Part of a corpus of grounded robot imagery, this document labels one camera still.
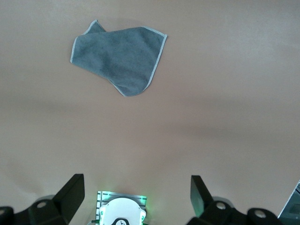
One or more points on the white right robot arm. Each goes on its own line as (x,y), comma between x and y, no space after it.
(122,208)

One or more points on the grey and pink towel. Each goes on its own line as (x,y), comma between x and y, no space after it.
(122,54)

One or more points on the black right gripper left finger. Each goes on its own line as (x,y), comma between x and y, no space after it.
(63,201)

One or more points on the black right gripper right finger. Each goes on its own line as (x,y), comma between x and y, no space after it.
(204,206)

